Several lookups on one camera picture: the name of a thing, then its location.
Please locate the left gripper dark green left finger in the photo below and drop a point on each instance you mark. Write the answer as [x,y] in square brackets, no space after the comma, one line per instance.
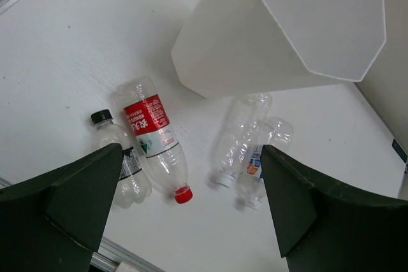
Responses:
[55,221]

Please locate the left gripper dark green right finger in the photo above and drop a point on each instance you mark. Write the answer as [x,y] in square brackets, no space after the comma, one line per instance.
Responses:
[323,224]

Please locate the blue label plastic bottle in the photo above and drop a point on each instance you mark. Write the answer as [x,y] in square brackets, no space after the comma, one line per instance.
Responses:
[276,132]

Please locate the white octagonal plastic bin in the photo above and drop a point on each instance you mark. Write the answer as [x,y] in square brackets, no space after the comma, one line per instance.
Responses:
[237,47]

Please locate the black cap plastic bottle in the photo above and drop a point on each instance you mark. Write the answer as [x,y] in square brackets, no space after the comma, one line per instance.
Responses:
[133,185]

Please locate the red label plastic bottle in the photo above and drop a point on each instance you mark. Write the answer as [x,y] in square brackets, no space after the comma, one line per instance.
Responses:
[148,120]

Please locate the clear white cap plastic bottle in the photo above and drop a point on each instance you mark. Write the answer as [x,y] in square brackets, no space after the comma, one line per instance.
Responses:
[239,132]

